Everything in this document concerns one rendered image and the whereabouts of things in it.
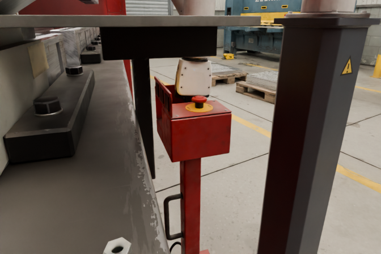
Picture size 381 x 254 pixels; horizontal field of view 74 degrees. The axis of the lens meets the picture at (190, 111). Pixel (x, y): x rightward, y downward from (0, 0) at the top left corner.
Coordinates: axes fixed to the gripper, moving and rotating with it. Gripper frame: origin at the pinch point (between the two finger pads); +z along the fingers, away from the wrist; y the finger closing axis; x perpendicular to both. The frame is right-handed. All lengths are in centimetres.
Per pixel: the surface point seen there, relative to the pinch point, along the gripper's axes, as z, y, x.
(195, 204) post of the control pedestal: 28.4, 1.5, -7.8
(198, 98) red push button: -6.8, -2.0, -10.9
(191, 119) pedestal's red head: -2.8, -4.8, -15.1
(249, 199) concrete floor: 70, 54, 37
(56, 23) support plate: -23, -28, -44
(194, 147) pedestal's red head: 4.6, -3.3, -15.1
